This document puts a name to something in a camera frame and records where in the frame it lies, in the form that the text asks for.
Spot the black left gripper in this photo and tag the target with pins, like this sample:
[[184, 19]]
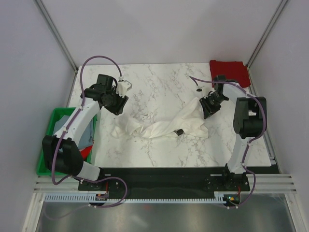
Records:
[[118, 109]]

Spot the aluminium corner post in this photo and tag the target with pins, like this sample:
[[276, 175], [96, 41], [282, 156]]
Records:
[[266, 33], [57, 36]]

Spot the aluminium frame rail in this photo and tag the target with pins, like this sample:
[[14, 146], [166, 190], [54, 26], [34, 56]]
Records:
[[261, 183]]

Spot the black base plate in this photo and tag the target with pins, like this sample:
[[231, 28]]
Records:
[[172, 175]]

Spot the grey-blue t shirt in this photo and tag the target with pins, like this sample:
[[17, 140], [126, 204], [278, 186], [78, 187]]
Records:
[[86, 139]]

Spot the left aluminium corner post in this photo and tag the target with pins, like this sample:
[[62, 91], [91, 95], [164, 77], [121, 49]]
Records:
[[57, 36]]

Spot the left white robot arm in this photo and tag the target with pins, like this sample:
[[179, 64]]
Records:
[[61, 152]]

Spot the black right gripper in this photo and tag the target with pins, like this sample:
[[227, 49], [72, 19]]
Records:
[[208, 110]]

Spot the right aluminium corner post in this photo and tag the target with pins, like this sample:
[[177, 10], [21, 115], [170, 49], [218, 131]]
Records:
[[266, 33]]

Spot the folded red t shirt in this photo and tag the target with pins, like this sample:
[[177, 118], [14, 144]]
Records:
[[232, 70]]

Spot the white t shirt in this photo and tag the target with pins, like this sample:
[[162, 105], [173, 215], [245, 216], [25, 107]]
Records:
[[189, 121]]

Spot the red t shirt in bin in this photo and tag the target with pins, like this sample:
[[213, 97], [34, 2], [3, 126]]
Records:
[[86, 151]]

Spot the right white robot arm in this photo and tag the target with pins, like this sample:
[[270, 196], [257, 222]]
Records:
[[249, 122]]

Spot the white slotted cable duct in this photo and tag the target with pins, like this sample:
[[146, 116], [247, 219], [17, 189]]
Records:
[[92, 197]]

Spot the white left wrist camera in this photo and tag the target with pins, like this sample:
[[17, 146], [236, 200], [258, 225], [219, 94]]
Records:
[[123, 87]]

